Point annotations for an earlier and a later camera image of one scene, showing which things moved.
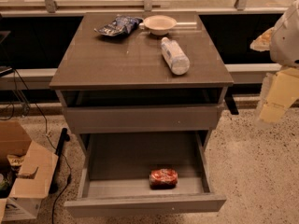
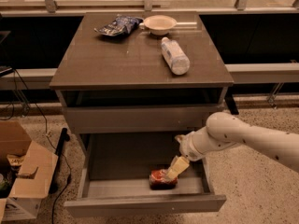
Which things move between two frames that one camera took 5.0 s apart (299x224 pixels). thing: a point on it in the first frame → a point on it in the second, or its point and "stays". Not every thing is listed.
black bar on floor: [64, 138] stays
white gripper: [287, 39] → [189, 148]
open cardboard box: [26, 171] stays
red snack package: [163, 178] stays
